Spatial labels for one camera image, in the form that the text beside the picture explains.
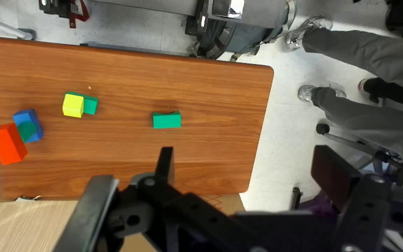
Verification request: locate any green cylindrical block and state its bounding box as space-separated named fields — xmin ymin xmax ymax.
xmin=17 ymin=122 xmax=37 ymax=143

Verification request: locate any light wooden board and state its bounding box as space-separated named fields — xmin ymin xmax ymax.
xmin=0 ymin=195 xmax=247 ymax=252

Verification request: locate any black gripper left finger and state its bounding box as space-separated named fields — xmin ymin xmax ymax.
xmin=156 ymin=147 xmax=174 ymax=185

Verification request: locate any orange rectangular block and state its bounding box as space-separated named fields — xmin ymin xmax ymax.
xmin=0 ymin=124 xmax=27 ymax=166

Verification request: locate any grey and black backpack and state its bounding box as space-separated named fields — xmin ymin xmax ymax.
xmin=185 ymin=0 xmax=297 ymax=62

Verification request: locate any yellow cube block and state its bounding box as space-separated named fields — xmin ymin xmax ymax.
xmin=62 ymin=94 xmax=85 ymax=118

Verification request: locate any person in grey trousers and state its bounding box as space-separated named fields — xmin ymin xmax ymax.
xmin=286 ymin=16 xmax=403 ymax=157

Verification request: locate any green rectangular block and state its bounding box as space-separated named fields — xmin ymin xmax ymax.
xmin=153 ymin=112 xmax=183 ymax=129

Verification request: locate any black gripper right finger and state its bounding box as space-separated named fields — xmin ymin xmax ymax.
xmin=311 ymin=146 xmax=362 ymax=210

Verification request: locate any small green block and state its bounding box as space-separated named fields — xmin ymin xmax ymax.
xmin=85 ymin=97 xmax=99 ymax=115

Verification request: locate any blue rectangular block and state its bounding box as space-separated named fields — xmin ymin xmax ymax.
xmin=13 ymin=110 xmax=44 ymax=143

